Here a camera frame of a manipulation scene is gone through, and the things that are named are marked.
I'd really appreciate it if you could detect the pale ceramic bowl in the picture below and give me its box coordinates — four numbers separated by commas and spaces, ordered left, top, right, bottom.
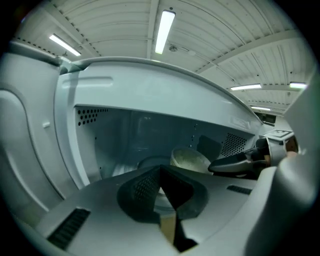
170, 146, 213, 175

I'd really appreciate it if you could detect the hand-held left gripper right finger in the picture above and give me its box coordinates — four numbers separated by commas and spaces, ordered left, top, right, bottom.
159, 164, 259, 256

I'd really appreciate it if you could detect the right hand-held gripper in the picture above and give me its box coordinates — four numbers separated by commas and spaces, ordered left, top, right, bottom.
207, 128, 301, 175

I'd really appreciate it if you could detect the white microwave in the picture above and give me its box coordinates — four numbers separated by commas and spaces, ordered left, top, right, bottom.
0, 41, 266, 226

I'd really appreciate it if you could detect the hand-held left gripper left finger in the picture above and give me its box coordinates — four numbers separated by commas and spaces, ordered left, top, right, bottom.
36, 164, 181, 256

